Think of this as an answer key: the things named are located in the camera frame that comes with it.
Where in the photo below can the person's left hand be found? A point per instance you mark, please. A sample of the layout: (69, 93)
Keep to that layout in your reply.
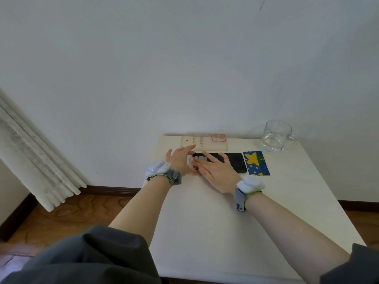
(179, 161)

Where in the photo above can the person's right hand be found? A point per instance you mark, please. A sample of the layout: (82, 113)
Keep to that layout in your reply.
(220, 175)

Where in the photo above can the black smartphone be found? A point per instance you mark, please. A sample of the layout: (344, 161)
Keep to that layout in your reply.
(238, 162)

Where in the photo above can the small white cleaning wipe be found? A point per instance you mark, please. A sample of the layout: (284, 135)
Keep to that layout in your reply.
(203, 159)

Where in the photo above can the person's right forearm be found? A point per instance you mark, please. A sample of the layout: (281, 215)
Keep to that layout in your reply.
(293, 236)

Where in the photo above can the person's left forearm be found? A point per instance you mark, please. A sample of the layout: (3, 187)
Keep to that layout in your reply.
(142, 210)

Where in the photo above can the clear phone case red print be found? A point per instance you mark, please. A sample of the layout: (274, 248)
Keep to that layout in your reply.
(207, 143)

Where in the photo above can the blue card yellow star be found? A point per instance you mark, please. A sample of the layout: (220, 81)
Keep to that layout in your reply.
(256, 164)

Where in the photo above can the glass mug with water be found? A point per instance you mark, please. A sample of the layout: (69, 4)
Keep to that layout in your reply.
(274, 137)

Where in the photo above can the dark grey shirt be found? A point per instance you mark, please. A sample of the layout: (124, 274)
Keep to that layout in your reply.
(88, 260)

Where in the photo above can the white curtain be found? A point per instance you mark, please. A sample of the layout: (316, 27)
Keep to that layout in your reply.
(32, 159)

